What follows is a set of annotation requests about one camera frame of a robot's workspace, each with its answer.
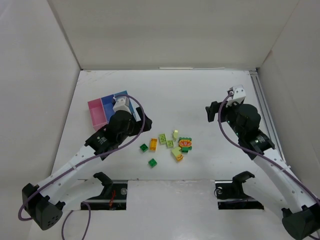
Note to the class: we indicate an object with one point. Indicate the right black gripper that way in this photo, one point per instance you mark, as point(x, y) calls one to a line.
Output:
point(218, 111)

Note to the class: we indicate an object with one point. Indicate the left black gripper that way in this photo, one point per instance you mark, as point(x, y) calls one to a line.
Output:
point(139, 123)

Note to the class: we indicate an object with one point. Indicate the yellow orange long lego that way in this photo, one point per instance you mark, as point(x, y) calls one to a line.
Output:
point(153, 144)

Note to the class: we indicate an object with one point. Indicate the dark green square lego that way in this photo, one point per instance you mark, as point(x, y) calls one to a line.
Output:
point(143, 147)
point(152, 163)

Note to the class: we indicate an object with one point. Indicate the lime green small lego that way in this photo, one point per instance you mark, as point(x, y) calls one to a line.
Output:
point(170, 143)

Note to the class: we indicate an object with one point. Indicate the pale green curved lego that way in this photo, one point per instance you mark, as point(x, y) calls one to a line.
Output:
point(175, 134)

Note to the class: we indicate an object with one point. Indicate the orange flower oval lego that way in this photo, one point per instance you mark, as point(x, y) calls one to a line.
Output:
point(185, 143)

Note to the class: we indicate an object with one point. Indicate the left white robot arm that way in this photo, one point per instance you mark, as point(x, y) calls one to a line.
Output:
point(75, 181)

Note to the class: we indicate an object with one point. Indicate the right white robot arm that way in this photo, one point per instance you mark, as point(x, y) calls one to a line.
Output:
point(301, 216)

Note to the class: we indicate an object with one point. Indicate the white strip back edge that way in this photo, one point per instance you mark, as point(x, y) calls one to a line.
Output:
point(191, 68)

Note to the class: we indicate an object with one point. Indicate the dark blue drawer bin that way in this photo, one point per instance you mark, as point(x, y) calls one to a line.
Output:
point(108, 104)

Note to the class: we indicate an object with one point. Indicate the pink drawer bin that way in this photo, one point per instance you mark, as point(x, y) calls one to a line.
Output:
point(97, 113)

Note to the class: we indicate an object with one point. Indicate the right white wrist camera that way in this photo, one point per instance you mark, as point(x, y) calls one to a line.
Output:
point(238, 95)

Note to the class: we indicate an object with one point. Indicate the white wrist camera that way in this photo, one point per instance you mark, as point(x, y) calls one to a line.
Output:
point(122, 104)
point(238, 95)

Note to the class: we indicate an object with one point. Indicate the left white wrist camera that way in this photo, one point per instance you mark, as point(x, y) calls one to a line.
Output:
point(122, 104)

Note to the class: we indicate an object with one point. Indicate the aluminium rail right edge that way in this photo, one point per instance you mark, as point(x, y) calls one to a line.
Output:
point(265, 111)

